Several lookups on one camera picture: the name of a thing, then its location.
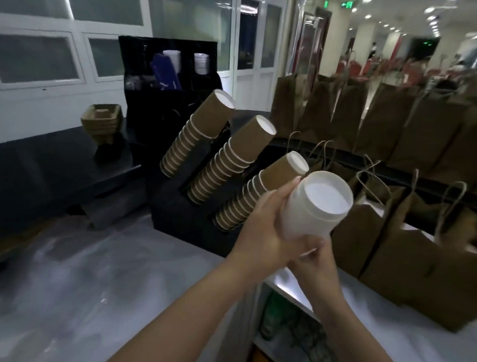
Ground row of brown paper bags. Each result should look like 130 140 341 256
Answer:
251 44 477 336

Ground brown cup stack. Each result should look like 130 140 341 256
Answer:
158 85 238 183

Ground white framed window partition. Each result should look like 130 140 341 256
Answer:
0 0 288 174

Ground stack of white paper cups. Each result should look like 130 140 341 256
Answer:
279 167 356 246

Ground black acrylic condiment organizer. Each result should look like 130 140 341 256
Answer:
107 33 225 177

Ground dark red door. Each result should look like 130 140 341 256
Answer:
289 4 333 79

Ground person's right forearm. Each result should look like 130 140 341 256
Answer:
310 293 432 362

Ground black cup dispenser rack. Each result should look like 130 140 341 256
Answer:
140 112 294 263

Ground black glossy bar counter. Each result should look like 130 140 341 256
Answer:
0 87 477 292

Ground clear plastic bag sheet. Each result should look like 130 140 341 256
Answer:
0 216 234 362

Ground stack of pulp cup trays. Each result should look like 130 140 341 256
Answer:
78 101 124 144

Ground bundle of blue paper packets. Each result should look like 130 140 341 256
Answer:
148 52 183 93

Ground black wrapped cutlery bundle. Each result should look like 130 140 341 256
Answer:
123 75 155 93

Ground person's left forearm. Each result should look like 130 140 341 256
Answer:
100 244 257 362

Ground person's right hand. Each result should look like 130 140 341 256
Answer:
283 235 349 318

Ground person's left hand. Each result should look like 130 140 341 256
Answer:
226 170 331 286

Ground row of red chairs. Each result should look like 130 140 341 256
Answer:
335 54 441 87

